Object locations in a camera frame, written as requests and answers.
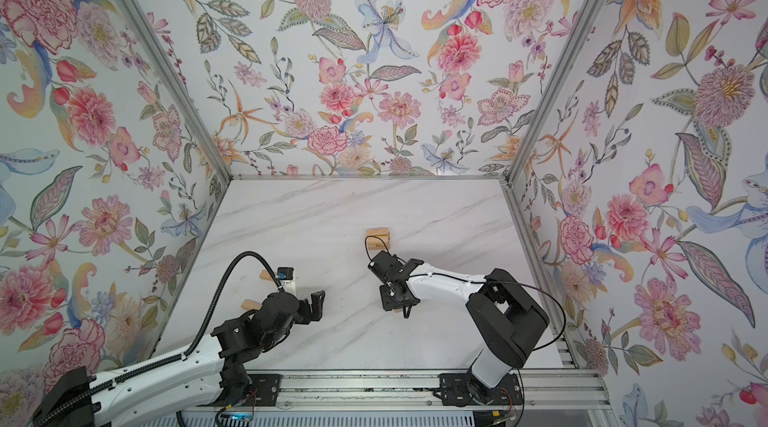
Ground aluminium corner post right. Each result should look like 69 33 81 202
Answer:
506 0 605 188

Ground engraved long wood block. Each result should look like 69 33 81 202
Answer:
366 238 389 250

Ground plain wood block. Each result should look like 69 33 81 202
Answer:
366 228 390 243
241 299 262 311

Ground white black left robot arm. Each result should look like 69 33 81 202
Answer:
31 291 325 426

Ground aluminium corner post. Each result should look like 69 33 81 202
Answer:
506 0 605 188
114 0 233 187

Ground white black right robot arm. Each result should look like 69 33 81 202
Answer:
368 251 550 404

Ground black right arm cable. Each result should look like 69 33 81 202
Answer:
364 235 568 427

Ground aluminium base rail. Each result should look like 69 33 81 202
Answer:
248 369 610 412

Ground numbered long wood block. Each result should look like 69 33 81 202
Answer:
259 270 274 282

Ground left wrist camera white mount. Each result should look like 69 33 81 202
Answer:
277 267 296 295

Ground aluminium corner post left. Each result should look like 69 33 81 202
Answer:
114 0 233 187

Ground black corrugated cable conduit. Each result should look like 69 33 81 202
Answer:
35 251 283 427

